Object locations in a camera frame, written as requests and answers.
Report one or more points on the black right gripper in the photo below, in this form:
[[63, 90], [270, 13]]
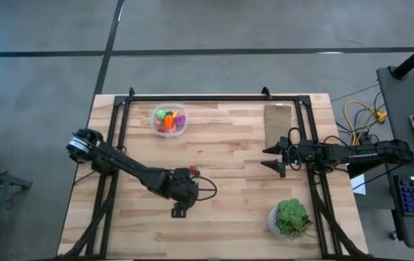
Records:
[[301, 156]]

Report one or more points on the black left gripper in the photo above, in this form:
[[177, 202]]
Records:
[[183, 192]]

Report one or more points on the orange toy carrot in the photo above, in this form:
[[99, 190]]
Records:
[[169, 123]]

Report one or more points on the purple striped toy onion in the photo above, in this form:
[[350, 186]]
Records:
[[180, 120]]

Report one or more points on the lime green toy ball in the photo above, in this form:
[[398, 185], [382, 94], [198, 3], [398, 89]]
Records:
[[160, 115]]

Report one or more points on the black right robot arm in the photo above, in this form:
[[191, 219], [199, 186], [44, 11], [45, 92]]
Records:
[[373, 154]]

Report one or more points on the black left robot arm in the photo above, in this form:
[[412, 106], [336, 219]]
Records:
[[127, 166]]

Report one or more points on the clear plastic tupperware container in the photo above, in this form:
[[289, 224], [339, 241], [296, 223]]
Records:
[[183, 130]]

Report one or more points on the black toy blackberry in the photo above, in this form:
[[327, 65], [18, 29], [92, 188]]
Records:
[[197, 173]]

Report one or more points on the tan folded cloth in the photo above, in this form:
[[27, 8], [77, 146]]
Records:
[[278, 123]]

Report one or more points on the succulent in white pot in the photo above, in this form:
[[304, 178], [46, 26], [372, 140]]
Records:
[[291, 217]]

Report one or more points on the white paper sheet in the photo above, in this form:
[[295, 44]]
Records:
[[358, 185]]

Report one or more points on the grey side desk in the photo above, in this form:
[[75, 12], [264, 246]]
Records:
[[398, 108]]

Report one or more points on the black aluminium table frame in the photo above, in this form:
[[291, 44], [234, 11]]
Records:
[[210, 98]]

